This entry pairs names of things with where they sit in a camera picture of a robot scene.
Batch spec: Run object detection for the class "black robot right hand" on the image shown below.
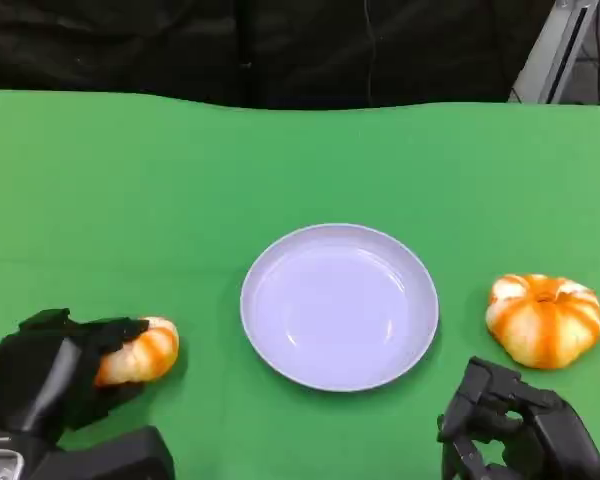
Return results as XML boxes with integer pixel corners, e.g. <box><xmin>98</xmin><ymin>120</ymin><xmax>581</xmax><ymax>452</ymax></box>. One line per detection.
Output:
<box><xmin>436</xmin><ymin>355</ymin><xmax>600</xmax><ymax>480</ymax></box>

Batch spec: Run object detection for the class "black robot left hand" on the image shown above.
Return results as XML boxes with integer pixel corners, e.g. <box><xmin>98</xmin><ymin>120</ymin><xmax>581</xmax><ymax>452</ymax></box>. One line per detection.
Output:
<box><xmin>0</xmin><ymin>308</ymin><xmax>151</xmax><ymax>447</ymax></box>

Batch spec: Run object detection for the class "orange white toy bread roll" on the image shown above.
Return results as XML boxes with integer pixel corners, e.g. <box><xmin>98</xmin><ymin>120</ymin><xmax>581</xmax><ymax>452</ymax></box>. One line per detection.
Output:
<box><xmin>484</xmin><ymin>273</ymin><xmax>600</xmax><ymax>370</ymax></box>
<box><xmin>93</xmin><ymin>315</ymin><xmax>181</xmax><ymax>387</ymax></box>

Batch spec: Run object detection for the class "lilac plate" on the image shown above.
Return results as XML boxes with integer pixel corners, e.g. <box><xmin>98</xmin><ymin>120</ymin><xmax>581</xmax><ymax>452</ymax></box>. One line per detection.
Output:
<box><xmin>239</xmin><ymin>223</ymin><xmax>440</xmax><ymax>393</ymax></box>

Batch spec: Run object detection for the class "black backdrop curtain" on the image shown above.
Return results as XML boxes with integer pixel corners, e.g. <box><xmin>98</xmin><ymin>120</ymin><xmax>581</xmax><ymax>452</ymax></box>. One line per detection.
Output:
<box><xmin>0</xmin><ymin>0</ymin><xmax>556</xmax><ymax>110</ymax></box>

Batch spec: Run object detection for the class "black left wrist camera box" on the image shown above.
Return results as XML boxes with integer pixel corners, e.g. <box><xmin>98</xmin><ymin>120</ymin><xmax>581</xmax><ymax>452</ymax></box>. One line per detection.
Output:
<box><xmin>27</xmin><ymin>424</ymin><xmax>176</xmax><ymax>480</ymax></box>

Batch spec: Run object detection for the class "grey metal frame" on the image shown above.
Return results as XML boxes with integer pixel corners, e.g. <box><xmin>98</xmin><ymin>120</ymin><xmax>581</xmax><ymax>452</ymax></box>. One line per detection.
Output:
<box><xmin>507</xmin><ymin>0</ymin><xmax>600</xmax><ymax>105</ymax></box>

